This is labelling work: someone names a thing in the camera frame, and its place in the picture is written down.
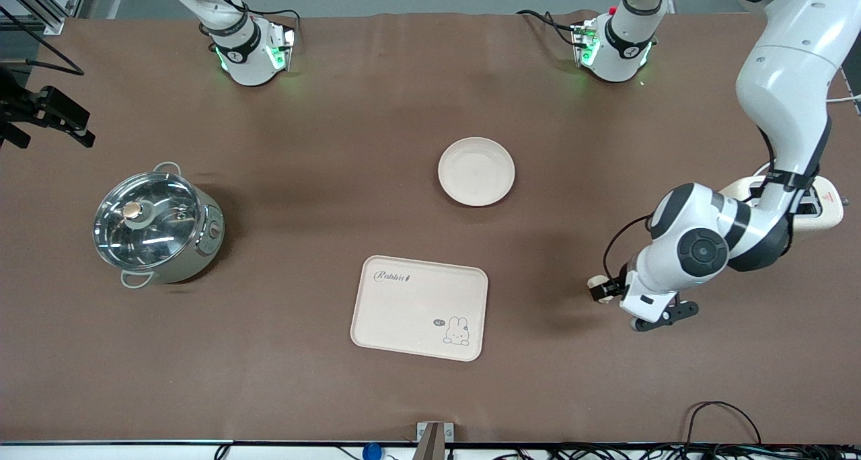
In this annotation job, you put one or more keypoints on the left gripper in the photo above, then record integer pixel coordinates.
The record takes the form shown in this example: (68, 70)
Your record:
(615, 286)

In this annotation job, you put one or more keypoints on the round cream plate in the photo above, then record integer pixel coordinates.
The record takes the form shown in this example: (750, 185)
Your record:
(476, 171)

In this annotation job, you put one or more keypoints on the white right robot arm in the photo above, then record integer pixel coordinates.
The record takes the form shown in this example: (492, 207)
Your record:
(235, 43)

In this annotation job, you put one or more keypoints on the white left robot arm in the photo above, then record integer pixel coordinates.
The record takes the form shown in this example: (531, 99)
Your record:
(787, 77)

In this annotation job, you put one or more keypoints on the brown table cover sheet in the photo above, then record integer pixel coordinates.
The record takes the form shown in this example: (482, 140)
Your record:
(605, 379)

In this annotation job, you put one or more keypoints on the glass pot lid with knob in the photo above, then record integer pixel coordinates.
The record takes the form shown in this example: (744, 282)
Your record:
(155, 231)

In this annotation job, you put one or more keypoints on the cream rabbit print tray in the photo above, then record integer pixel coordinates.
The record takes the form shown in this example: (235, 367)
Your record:
(417, 309)

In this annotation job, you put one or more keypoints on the cream two-slot toaster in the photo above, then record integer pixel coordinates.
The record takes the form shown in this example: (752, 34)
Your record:
(824, 211)

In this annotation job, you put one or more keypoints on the blue round knob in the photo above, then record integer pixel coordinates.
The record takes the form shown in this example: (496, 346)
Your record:
(372, 452)

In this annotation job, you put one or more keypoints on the grey metal table bracket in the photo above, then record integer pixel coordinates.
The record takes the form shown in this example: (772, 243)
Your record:
(434, 440)

